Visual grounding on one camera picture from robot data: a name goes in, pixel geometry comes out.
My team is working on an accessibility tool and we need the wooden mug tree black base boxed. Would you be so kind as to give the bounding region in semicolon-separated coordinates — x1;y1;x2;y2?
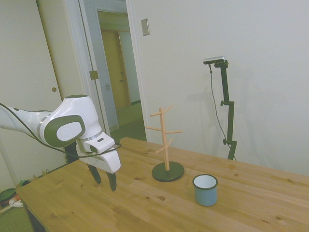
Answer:
145;105;185;183

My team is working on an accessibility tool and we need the black jointed camera stand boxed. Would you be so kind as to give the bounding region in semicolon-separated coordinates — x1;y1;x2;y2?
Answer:
212;60;238;161

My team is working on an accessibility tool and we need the blue enamel mug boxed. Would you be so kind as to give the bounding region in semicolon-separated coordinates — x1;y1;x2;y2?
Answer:
192;174;219;207

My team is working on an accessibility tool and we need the wooden hallway door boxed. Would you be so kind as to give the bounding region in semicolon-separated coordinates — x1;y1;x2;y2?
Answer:
100;29;132;110

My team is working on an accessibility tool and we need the white open door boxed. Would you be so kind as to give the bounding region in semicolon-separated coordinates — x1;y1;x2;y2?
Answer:
81;0;120;133

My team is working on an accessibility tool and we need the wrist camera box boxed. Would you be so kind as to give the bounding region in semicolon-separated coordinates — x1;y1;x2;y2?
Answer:
83;135;116;155

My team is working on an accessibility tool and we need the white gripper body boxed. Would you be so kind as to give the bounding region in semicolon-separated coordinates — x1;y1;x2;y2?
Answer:
75;142;122;174

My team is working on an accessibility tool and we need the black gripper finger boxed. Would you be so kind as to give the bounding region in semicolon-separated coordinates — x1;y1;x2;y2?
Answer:
87;163;102;186
105;171;118;192

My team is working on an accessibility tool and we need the metal wall switch plate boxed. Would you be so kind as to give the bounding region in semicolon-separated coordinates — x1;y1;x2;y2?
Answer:
140;18;150;37

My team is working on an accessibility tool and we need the green round floor object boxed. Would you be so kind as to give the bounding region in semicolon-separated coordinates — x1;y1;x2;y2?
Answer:
0;188;15;203

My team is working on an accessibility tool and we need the white orange floor object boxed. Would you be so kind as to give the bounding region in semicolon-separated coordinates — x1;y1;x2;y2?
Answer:
9;197;24;209

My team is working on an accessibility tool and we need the grey exterior camera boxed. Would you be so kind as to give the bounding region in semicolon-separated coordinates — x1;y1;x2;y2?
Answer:
203;56;227;66

